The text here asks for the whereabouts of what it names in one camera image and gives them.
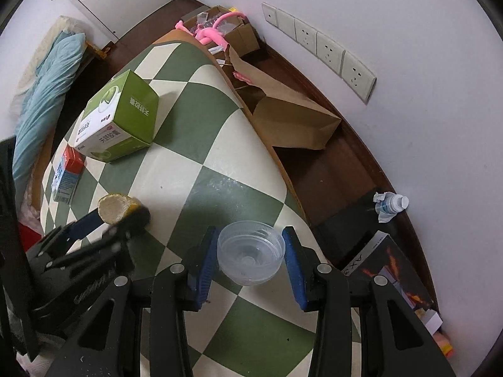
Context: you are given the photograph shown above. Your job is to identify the green checkered tablecloth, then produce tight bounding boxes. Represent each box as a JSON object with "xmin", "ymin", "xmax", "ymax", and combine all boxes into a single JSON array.
[{"xmin": 39, "ymin": 41, "xmax": 362, "ymax": 377}]

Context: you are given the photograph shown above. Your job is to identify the clear plastic bowl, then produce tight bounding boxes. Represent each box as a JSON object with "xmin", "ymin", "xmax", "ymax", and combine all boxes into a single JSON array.
[{"xmin": 217, "ymin": 221, "xmax": 286, "ymax": 287}]

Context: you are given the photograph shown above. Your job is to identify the white mattress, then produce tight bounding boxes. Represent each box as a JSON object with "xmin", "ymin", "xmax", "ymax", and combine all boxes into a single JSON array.
[{"xmin": 10, "ymin": 16, "xmax": 87, "ymax": 118}]

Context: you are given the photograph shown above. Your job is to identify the pink plush toy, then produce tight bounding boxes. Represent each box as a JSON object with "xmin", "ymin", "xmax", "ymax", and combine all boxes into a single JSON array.
[{"xmin": 175, "ymin": 12, "xmax": 246, "ymax": 48}]

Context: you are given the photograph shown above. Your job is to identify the red bed sheet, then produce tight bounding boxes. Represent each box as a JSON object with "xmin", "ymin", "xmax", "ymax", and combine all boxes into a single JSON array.
[{"xmin": 18, "ymin": 224, "xmax": 42, "ymax": 253}]

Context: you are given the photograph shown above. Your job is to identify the plain black box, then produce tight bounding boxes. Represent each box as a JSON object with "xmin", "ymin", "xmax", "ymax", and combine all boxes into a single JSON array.
[{"xmin": 314, "ymin": 204, "xmax": 380, "ymax": 268}]

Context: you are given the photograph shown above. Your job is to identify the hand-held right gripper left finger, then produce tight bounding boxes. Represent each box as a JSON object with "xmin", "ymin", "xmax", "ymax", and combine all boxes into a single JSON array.
[{"xmin": 45, "ymin": 226, "xmax": 221, "ymax": 377}]

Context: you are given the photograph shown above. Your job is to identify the brown paper bag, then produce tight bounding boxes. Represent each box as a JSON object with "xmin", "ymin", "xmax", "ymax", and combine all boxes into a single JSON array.
[{"xmin": 224, "ymin": 45, "xmax": 342, "ymax": 150}]

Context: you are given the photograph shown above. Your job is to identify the open cardboard box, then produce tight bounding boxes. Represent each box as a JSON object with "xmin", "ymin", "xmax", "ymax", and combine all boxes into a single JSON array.
[{"xmin": 183, "ymin": 6, "xmax": 260, "ymax": 57}]

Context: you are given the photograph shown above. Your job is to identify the clear plastic bottle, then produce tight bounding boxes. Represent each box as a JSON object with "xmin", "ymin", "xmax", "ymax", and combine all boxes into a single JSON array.
[{"xmin": 373, "ymin": 192, "xmax": 410, "ymax": 222}]

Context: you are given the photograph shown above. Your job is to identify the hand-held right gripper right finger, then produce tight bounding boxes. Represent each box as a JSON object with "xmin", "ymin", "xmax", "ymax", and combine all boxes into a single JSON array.
[{"xmin": 281, "ymin": 226, "xmax": 458, "ymax": 377}]

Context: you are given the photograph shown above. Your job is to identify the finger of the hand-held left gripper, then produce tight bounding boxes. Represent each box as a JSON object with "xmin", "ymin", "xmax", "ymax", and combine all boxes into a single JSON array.
[
  {"xmin": 48, "ymin": 205, "xmax": 152, "ymax": 272},
  {"xmin": 27, "ymin": 208, "xmax": 104, "ymax": 260}
]

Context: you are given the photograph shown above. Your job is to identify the green and white box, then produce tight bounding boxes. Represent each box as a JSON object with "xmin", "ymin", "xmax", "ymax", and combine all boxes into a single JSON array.
[{"xmin": 71, "ymin": 69, "xmax": 160, "ymax": 163}]

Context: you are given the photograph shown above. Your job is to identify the yellow fruit peel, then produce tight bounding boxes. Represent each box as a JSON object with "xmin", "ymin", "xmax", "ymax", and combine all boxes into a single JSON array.
[{"xmin": 97, "ymin": 193, "xmax": 142, "ymax": 224}]

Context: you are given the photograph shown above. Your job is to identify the patterned bed skirt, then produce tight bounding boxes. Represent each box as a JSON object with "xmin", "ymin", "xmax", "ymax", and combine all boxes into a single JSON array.
[{"xmin": 18, "ymin": 181, "xmax": 42, "ymax": 228}]

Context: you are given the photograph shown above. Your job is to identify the blue white milk carton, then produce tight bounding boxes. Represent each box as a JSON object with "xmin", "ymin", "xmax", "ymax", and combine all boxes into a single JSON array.
[{"xmin": 51, "ymin": 145, "xmax": 85, "ymax": 205}]

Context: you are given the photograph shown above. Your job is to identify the black box with flame print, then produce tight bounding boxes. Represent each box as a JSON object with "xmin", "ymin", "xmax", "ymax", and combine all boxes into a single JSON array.
[{"xmin": 341, "ymin": 231, "xmax": 445, "ymax": 332}]

